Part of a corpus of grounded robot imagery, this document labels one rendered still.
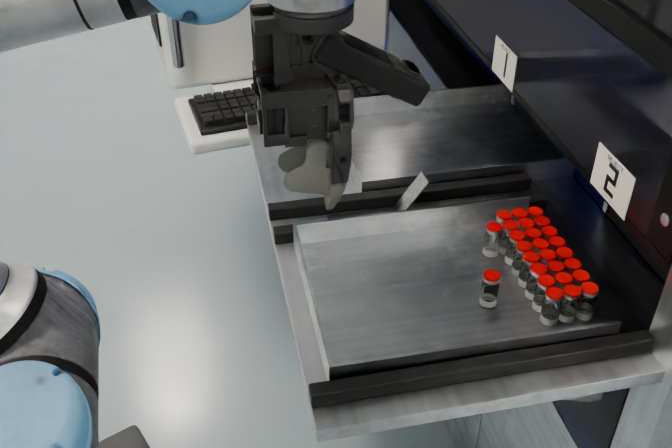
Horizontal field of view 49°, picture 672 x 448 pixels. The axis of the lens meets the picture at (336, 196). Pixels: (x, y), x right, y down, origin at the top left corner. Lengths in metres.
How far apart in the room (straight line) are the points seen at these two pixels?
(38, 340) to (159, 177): 2.10
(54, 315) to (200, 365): 1.33
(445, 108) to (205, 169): 1.61
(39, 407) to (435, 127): 0.84
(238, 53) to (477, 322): 0.90
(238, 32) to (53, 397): 1.05
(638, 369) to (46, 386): 0.62
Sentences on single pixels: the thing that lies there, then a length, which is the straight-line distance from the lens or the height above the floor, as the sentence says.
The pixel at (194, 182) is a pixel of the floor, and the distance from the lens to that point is 2.78.
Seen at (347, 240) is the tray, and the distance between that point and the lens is 1.03.
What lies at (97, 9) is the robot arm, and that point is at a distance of 0.46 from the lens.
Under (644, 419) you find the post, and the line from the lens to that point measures 1.01.
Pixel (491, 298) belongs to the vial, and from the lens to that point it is 0.94.
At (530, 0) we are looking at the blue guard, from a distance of 1.13.
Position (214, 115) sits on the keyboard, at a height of 0.83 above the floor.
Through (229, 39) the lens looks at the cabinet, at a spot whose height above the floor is 0.90.
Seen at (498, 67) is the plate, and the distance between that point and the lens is 1.24.
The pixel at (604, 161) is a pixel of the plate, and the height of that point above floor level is 1.03.
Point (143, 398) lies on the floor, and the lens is 2.04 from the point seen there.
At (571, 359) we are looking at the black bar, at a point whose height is 0.89.
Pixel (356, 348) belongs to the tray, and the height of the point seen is 0.88.
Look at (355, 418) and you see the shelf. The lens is 0.82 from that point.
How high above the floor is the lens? 1.52
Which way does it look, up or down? 35 degrees down
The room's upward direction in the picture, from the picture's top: straight up
